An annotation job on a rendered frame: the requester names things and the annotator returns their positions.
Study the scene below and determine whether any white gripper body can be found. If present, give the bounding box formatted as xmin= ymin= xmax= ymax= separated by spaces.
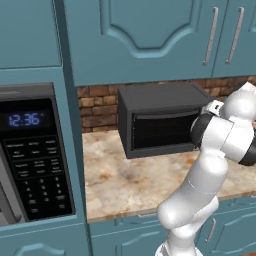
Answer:
xmin=201 ymin=104 xmax=218 ymax=118

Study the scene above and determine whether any black toaster oven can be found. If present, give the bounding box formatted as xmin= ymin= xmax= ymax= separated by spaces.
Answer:
xmin=117 ymin=82 xmax=214 ymax=160

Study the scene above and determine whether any dark toaster oven door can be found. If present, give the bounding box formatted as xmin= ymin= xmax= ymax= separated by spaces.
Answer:
xmin=131 ymin=111 xmax=201 ymax=151

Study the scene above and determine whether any teal base cupboard door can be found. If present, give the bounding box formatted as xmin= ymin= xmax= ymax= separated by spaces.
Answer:
xmin=89 ymin=229 xmax=168 ymax=256
xmin=196 ymin=209 xmax=256 ymax=256

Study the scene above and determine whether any black microwave oven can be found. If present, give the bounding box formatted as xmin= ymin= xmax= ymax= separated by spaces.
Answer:
xmin=0 ymin=82 xmax=76 ymax=228

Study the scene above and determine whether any teal base drawer front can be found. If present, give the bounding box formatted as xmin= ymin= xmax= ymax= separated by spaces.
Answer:
xmin=87 ymin=212 xmax=162 ymax=237
xmin=217 ymin=195 xmax=256 ymax=215

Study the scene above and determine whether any teal tall cupboard housing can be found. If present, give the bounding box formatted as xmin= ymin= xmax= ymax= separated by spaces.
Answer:
xmin=0 ymin=0 xmax=92 ymax=256

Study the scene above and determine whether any toaster oven door handle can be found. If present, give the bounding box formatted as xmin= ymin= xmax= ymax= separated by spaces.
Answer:
xmin=133 ymin=111 xmax=200 ymax=120

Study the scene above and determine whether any silver cupboard bar handle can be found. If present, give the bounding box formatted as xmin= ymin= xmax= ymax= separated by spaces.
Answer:
xmin=224 ymin=6 xmax=245 ymax=65
xmin=202 ymin=6 xmax=220 ymax=67

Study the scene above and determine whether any narrow teal wall cupboard door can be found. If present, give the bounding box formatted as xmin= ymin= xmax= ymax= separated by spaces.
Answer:
xmin=212 ymin=0 xmax=256 ymax=79

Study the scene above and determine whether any wide teal wall cupboard door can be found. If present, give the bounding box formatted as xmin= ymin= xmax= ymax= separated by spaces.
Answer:
xmin=63 ymin=0 xmax=230 ymax=88

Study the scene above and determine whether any silver base cupboard handle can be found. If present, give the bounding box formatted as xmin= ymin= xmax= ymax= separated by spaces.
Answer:
xmin=204 ymin=217 xmax=217 ymax=245

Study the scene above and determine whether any silver drawer handle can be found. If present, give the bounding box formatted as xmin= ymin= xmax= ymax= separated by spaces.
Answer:
xmin=137 ymin=212 xmax=158 ymax=219

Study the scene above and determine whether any grey microwave door handle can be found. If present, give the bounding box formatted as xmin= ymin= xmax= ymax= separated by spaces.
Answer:
xmin=0 ymin=143 xmax=25 ymax=225

